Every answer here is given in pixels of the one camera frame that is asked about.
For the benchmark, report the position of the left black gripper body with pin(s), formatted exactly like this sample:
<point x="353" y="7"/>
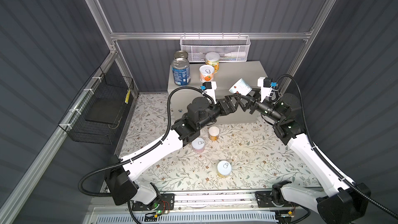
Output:
<point x="212" y="111"/>

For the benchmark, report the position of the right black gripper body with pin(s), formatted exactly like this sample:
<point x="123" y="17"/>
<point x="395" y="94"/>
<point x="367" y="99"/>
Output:
<point x="267" y="110"/>

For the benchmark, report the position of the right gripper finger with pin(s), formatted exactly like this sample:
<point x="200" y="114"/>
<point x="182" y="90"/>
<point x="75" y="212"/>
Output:
<point x="255" y="93"/>
<point x="248" y="103"/>

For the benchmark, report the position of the green label can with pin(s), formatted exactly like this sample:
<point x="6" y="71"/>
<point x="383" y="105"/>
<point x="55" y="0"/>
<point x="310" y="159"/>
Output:
<point x="240" y="87"/>

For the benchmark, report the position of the orange label can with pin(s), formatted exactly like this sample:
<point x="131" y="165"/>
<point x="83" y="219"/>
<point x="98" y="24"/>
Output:
<point x="206" y="73"/>

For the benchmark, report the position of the yellow green can plastic lid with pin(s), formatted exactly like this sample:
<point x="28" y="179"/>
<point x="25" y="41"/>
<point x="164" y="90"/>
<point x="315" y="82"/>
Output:
<point x="212" y="58"/>

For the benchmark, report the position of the blue label tin can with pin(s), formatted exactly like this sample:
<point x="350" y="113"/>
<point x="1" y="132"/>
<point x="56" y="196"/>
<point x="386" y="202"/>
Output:
<point x="181" y="71"/>

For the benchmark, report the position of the dark tomato tin can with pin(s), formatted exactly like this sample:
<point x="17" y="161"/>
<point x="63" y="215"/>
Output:
<point x="181" y="54"/>

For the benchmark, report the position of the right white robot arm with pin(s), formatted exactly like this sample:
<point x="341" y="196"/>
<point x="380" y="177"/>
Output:
<point x="342" y="200"/>

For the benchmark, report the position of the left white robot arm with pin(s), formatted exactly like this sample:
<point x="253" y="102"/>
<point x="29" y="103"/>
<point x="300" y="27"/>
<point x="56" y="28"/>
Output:
<point x="123" y="181"/>

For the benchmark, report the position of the orange fruit can white lid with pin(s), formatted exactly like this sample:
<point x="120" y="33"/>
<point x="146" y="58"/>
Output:
<point x="213" y="133"/>

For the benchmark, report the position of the grey metal cabinet box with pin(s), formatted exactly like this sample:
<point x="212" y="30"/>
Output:
<point x="225" y="78"/>

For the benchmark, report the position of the pink label can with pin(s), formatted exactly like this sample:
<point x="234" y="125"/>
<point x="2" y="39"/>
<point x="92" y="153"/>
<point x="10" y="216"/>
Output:
<point x="198" y="145"/>

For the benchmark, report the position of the white tube in basket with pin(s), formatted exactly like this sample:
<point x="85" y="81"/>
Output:
<point x="239" y="55"/>

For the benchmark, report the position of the floral patterned mat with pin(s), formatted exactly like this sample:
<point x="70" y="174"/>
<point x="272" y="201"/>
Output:
<point x="258" y="159"/>

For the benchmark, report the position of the yellow label can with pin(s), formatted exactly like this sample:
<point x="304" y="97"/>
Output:
<point x="224" y="169"/>

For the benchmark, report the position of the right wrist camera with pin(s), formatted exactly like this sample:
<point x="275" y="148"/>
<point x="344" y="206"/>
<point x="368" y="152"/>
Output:
<point x="268" y="88"/>

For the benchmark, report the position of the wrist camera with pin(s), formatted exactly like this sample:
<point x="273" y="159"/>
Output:
<point x="209" y="88"/>
<point x="268" y="88"/>

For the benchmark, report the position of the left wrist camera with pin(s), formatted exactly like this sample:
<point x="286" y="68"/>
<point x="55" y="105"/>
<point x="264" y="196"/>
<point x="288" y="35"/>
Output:
<point x="209" y="88"/>

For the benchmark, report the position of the white wire mesh basket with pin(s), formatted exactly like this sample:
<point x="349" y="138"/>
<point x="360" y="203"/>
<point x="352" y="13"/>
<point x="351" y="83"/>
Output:
<point x="197" y="46"/>

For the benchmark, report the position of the black wire mesh basket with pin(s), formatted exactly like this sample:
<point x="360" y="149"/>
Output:
<point x="98" y="115"/>

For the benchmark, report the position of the white perforated cable tray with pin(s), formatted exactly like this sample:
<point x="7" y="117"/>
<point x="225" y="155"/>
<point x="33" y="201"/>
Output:
<point x="248" y="217"/>

